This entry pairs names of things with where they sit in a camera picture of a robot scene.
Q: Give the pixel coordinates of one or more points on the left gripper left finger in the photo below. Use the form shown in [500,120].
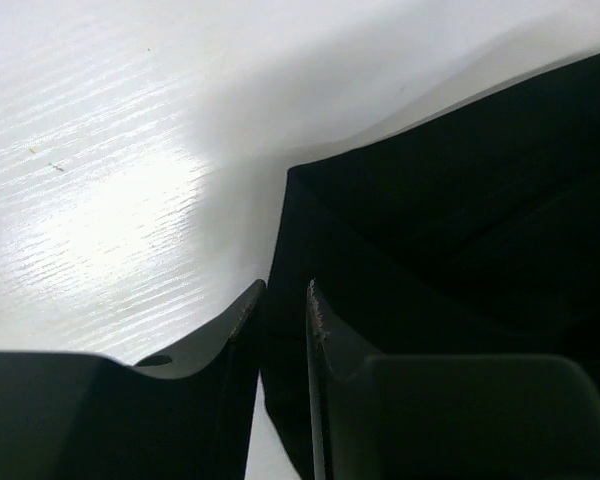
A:
[184,412]

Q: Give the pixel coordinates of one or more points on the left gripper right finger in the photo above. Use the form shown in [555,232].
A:
[380,416]

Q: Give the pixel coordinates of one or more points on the black skirt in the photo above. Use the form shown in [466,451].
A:
[476,233]

